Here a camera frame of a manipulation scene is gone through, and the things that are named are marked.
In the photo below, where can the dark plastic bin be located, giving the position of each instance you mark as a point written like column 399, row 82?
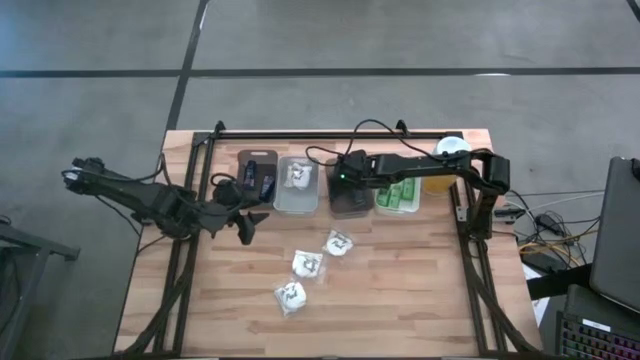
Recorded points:
column 257, row 155
column 350, row 206

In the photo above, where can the grey laptop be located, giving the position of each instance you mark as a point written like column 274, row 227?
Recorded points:
column 617, row 235

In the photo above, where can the pale grey plastic bin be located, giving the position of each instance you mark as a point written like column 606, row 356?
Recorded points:
column 297, row 200

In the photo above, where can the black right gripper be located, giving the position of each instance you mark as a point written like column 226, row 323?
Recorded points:
column 361, row 170

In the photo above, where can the white plastic bin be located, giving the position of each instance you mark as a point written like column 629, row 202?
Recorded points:
column 400, row 209

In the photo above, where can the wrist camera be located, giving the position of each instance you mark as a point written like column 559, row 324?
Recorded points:
column 341, row 172
column 229, row 192

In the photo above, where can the backlit black keyboard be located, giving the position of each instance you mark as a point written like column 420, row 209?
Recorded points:
column 595, row 340

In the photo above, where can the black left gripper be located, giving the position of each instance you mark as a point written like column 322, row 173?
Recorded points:
column 220, row 217

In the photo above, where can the green packets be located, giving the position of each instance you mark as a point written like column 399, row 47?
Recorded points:
column 396, row 193

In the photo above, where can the yellow wipes canister white lid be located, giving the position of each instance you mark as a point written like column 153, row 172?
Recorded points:
column 452, row 145

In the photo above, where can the black power adapter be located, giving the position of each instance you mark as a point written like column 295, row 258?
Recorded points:
column 542, row 262

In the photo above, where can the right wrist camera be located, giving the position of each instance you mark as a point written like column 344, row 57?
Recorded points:
column 341, row 172

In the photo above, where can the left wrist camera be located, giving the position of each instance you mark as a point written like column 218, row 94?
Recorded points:
column 229, row 192

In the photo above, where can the green shampoo bottle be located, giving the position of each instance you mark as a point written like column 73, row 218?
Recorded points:
column 383, row 197
column 409, row 189

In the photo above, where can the bagged white cotton pads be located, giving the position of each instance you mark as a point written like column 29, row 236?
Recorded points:
column 307, row 264
column 291, row 298
column 338, row 243
column 298, row 175

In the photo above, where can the dark blue toothpaste tube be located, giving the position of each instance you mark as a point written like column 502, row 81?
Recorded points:
column 268, row 187
column 250, row 175

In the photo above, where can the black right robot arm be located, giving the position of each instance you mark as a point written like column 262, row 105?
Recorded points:
column 425, row 167

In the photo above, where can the grey metal cart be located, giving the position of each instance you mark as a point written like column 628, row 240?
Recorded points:
column 25, row 250

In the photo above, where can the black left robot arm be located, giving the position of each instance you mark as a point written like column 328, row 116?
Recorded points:
column 145, row 197

